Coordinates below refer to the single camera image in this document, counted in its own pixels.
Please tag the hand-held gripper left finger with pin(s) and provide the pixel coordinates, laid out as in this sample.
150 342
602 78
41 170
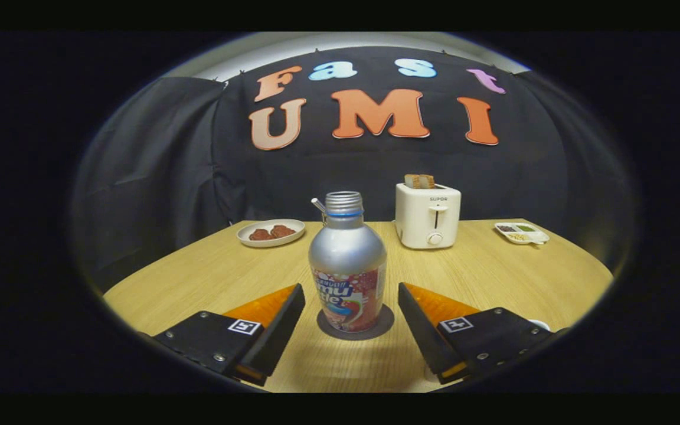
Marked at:
278 330

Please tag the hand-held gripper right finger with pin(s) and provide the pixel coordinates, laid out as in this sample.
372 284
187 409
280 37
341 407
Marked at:
425 330

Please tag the dark round coaster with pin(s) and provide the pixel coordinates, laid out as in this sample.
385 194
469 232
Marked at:
387 324

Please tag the silver juice bottle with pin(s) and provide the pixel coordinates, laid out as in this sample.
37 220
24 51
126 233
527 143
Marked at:
347 260

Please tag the white cup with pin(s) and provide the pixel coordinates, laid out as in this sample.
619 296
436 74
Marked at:
542 324

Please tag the wooden table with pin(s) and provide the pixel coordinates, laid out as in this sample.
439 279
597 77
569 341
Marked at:
481 277

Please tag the brown cookie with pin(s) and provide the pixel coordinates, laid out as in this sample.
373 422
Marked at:
260 235
284 231

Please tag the white plate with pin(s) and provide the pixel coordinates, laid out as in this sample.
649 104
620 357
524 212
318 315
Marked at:
245 233

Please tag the white toaster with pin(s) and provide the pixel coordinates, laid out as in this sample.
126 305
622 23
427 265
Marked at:
417 218

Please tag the white divided tray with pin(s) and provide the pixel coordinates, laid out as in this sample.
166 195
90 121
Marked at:
523 236

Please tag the toast slice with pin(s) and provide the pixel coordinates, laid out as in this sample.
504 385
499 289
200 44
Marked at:
412 181
427 180

